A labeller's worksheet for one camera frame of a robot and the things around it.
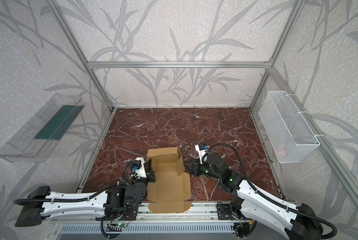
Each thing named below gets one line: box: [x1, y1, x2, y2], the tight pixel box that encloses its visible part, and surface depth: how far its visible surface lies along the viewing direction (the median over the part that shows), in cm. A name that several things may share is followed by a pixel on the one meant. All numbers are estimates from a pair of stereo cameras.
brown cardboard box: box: [147, 147, 192, 214], surface depth 78 cm
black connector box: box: [233, 222, 250, 238], surface depth 72 cm
